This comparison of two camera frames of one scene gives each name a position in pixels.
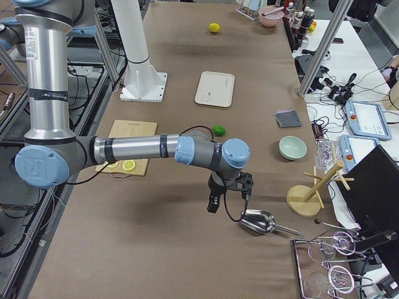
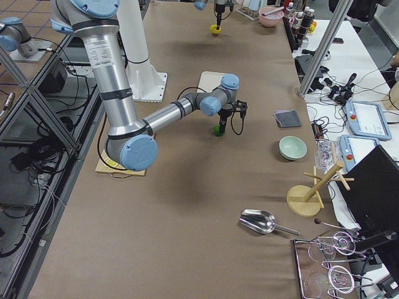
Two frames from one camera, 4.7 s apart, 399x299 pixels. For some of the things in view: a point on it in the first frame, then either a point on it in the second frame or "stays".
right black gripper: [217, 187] to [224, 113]
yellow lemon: [214, 27] stays
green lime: [219, 130] stays
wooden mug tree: [305, 200] stays
